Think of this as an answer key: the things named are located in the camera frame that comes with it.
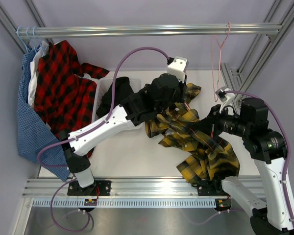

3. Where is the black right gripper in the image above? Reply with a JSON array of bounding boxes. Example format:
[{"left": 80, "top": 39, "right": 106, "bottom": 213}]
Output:
[{"left": 194, "top": 104, "right": 251, "bottom": 138}]

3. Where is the pink wire hanger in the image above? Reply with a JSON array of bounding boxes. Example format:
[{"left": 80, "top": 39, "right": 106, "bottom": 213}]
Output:
[
  {"left": 210, "top": 22, "right": 232, "bottom": 102},
  {"left": 175, "top": 102, "right": 190, "bottom": 116}
]

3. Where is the yellow plaid shirt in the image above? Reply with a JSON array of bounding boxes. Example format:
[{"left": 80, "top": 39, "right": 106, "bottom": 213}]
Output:
[{"left": 145, "top": 83, "right": 240, "bottom": 183}]

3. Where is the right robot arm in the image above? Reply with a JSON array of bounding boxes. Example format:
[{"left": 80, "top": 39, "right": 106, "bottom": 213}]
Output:
[{"left": 206, "top": 97, "right": 294, "bottom": 235}]

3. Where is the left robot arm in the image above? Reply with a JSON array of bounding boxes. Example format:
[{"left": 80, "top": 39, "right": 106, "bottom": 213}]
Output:
[{"left": 59, "top": 73, "right": 187, "bottom": 195}]

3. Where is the red black plaid shirt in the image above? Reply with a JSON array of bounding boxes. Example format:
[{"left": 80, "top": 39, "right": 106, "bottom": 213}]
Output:
[{"left": 33, "top": 40, "right": 110, "bottom": 159}]

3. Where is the white shirt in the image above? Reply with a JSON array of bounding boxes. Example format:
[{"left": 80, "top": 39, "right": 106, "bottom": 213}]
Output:
[{"left": 27, "top": 41, "right": 49, "bottom": 108}]

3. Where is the blue checked shirt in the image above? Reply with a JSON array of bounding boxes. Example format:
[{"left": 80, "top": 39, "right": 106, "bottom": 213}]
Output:
[{"left": 17, "top": 51, "right": 70, "bottom": 181}]

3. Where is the white plastic basket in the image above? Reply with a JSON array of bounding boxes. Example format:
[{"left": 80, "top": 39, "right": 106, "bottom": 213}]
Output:
[{"left": 87, "top": 78, "right": 142, "bottom": 133}]

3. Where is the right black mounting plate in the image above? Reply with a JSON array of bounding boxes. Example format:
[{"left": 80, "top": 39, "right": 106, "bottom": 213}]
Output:
[{"left": 191, "top": 180, "right": 228, "bottom": 196}]

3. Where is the black mounting plate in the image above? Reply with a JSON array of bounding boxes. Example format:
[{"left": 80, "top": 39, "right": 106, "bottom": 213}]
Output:
[
  {"left": 191, "top": 180, "right": 228, "bottom": 196},
  {"left": 67, "top": 180, "right": 111, "bottom": 196}
]

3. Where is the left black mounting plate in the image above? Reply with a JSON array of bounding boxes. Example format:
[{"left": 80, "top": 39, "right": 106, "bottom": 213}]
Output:
[{"left": 67, "top": 180, "right": 111, "bottom": 196}]

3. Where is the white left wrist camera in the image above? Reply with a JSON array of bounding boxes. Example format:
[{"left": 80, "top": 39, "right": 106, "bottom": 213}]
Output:
[{"left": 167, "top": 56, "right": 188, "bottom": 83}]

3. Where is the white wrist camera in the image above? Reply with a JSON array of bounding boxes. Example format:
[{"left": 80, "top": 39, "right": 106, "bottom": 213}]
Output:
[
  {"left": 167, "top": 56, "right": 188, "bottom": 83},
  {"left": 215, "top": 87, "right": 235, "bottom": 113}
]

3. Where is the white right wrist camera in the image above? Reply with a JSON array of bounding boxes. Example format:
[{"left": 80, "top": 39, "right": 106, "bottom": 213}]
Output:
[{"left": 215, "top": 87, "right": 235, "bottom": 113}]

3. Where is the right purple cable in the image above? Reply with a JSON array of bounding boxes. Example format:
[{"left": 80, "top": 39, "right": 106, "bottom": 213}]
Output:
[{"left": 183, "top": 90, "right": 294, "bottom": 235}]

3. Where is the purple cable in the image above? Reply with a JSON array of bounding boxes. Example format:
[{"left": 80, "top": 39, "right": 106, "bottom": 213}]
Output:
[
  {"left": 37, "top": 47, "right": 172, "bottom": 232},
  {"left": 183, "top": 90, "right": 294, "bottom": 235}
]

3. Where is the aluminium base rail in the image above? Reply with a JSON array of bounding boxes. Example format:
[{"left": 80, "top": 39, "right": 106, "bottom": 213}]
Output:
[{"left": 22, "top": 177, "right": 289, "bottom": 198}]

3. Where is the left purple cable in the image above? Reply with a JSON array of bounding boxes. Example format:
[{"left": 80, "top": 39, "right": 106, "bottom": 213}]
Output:
[{"left": 37, "top": 47, "right": 172, "bottom": 232}]

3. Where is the aluminium hanging rail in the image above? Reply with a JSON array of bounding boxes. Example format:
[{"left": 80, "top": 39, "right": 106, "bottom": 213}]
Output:
[{"left": 19, "top": 23, "right": 278, "bottom": 39}]

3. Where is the right frame post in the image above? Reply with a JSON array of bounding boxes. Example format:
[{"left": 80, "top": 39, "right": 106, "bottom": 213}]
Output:
[{"left": 221, "top": 0, "right": 294, "bottom": 92}]

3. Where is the frame post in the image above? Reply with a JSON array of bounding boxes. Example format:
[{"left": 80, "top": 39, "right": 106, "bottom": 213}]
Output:
[
  {"left": 221, "top": 0, "right": 294, "bottom": 92},
  {"left": 0, "top": 0, "right": 45, "bottom": 53}
]

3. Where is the blue wire hanger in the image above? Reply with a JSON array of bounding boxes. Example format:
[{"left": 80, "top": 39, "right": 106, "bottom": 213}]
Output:
[
  {"left": 16, "top": 27, "right": 32, "bottom": 53},
  {"left": 26, "top": 26, "right": 39, "bottom": 54},
  {"left": 32, "top": 26, "right": 42, "bottom": 53}
]

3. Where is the slotted white cable duct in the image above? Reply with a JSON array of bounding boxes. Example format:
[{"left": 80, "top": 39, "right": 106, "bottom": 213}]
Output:
[{"left": 33, "top": 198, "right": 216, "bottom": 208}]

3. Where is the left frame post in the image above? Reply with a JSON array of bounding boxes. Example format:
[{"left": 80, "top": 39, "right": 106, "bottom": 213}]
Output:
[{"left": 0, "top": 0, "right": 45, "bottom": 53}]

